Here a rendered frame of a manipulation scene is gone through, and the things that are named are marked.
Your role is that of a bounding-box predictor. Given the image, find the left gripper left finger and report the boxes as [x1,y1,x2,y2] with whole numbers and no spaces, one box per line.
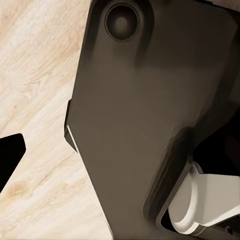
[0,133,26,193]

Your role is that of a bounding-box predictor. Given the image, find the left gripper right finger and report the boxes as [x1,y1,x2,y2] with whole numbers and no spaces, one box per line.
[224,133,240,173]

